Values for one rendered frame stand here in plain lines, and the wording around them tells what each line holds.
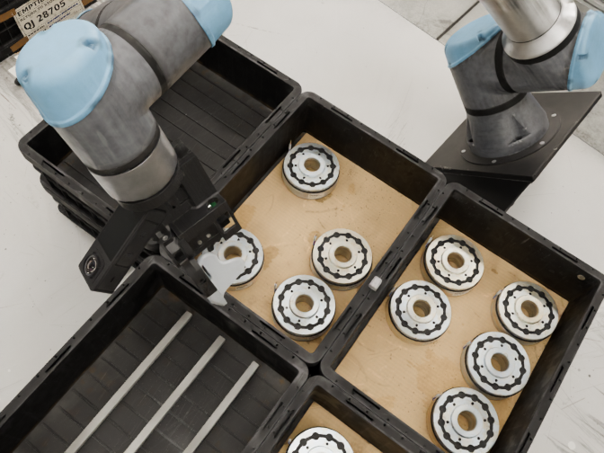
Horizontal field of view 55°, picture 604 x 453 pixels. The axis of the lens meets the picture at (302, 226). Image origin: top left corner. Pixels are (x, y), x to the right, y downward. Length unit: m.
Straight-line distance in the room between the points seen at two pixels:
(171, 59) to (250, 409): 0.58
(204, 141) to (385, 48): 0.56
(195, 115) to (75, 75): 0.70
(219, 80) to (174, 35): 0.68
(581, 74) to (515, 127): 0.19
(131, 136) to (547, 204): 1.01
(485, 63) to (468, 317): 0.43
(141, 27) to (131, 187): 0.14
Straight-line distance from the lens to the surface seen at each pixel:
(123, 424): 0.95
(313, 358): 0.85
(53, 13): 2.03
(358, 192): 1.08
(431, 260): 1.02
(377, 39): 1.50
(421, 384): 0.98
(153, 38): 0.52
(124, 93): 0.50
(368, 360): 0.97
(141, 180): 0.54
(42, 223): 1.24
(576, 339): 0.98
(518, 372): 1.00
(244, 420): 0.93
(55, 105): 0.49
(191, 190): 0.60
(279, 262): 1.00
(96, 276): 0.63
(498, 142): 1.14
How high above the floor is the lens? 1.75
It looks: 64 degrees down
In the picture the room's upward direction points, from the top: 11 degrees clockwise
